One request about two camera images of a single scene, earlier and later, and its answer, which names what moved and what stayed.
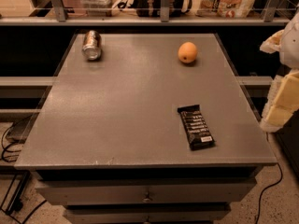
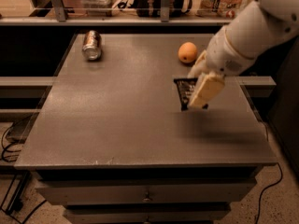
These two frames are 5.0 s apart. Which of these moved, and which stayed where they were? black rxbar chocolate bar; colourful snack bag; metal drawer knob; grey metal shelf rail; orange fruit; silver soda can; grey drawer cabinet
Moved: black rxbar chocolate bar
Stayed: grey metal shelf rail; grey drawer cabinet; orange fruit; silver soda can; colourful snack bag; metal drawer knob
